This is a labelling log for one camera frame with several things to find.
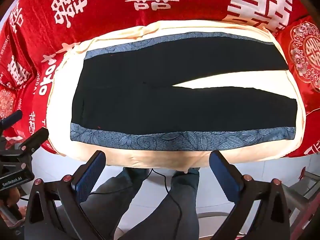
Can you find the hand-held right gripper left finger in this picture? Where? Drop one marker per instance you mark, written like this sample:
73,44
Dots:
90,177

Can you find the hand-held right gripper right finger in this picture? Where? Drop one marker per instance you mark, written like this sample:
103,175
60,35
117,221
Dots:
225,177

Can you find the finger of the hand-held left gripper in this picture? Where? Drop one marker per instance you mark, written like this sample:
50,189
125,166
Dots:
35,137
12,119

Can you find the black pants with blue stripes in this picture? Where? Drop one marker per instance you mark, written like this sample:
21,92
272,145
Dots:
175,105

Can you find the person's left hand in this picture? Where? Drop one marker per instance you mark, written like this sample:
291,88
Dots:
12,197

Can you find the person's left leg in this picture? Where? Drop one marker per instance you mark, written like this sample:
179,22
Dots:
112,195

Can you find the person's leg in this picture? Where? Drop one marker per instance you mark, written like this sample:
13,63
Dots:
180,197
112,195

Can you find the person's right leg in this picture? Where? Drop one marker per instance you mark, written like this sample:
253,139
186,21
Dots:
180,197

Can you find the cream yellow cloth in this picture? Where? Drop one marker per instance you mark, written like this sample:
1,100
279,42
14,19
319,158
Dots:
150,158

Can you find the red printed blanket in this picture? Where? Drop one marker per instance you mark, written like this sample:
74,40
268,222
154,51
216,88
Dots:
100,5

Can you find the red embroidered pillow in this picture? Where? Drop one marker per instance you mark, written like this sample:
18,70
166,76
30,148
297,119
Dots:
303,55

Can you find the grey metal frame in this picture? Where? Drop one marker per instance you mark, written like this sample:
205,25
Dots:
301,188

